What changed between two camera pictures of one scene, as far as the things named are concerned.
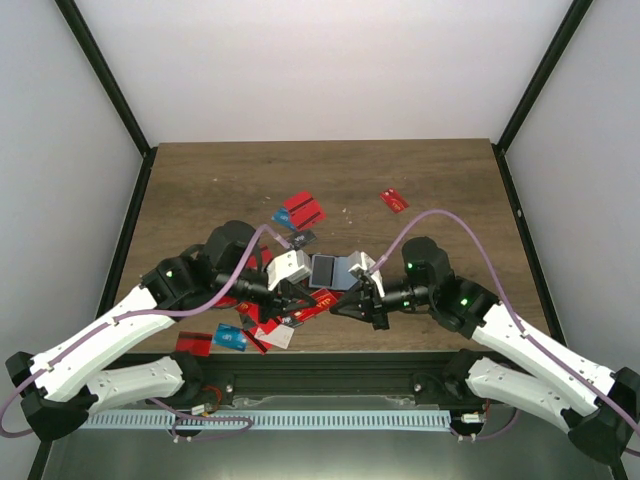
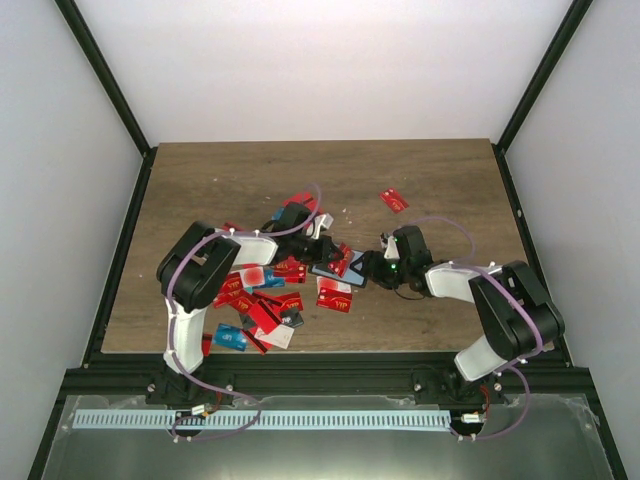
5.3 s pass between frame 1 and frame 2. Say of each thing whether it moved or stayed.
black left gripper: moved
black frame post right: stayed
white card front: stayed
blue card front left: stayed
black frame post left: stayed
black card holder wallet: moved
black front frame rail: stayed
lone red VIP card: stayed
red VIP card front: moved
